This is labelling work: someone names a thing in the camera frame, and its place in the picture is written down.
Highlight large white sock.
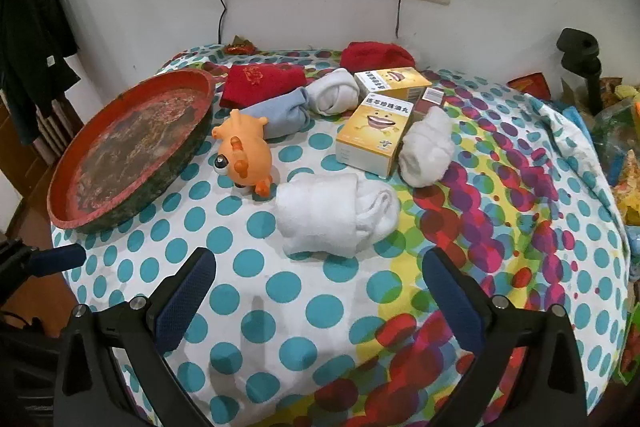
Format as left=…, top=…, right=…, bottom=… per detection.
left=275, top=173, right=402, bottom=258

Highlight red gold ornament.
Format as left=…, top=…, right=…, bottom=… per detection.
left=222, top=36, right=256, bottom=55

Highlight yellow medicine box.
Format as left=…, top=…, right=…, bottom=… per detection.
left=354, top=67, right=433, bottom=102
left=334, top=97, right=416, bottom=180

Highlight round red tray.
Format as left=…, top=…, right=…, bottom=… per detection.
left=46, top=68, right=217, bottom=235

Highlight polka dot bedsheet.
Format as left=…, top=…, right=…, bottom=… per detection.
left=50, top=44, right=631, bottom=427

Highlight plain red sock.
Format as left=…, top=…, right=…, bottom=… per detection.
left=340, top=41, right=417, bottom=75

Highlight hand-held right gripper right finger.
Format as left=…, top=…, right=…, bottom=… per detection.
left=422, top=248, right=588, bottom=427

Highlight dark hanging clothes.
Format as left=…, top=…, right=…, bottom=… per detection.
left=0, top=0, right=81, bottom=145

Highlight small dark red box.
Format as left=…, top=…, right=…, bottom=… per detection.
left=415, top=86, right=447, bottom=118

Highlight black stand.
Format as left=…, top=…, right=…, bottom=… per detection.
left=556, top=27, right=603, bottom=115

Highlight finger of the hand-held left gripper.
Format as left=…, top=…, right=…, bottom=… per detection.
left=0, top=238, right=87, bottom=280

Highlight small white sock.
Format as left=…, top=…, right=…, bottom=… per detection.
left=306, top=68, right=362, bottom=118

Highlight light blue sock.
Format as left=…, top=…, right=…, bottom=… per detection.
left=242, top=87, right=312, bottom=142

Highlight red snack packet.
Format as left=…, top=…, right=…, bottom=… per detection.
left=507, top=72, right=549, bottom=100

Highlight red embroidered sock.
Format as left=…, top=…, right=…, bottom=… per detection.
left=221, top=63, right=307, bottom=110

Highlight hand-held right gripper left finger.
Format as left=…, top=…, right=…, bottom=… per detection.
left=52, top=247, right=218, bottom=427

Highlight white mesh sock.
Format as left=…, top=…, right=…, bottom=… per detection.
left=397, top=107, right=456, bottom=188

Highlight pile of colourful packets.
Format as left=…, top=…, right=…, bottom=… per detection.
left=560, top=74, right=640, bottom=228

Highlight wooden chair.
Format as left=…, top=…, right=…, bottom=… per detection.
left=35, top=97, right=86, bottom=168

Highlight orange toy pig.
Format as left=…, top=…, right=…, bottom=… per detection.
left=211, top=108, right=275, bottom=198

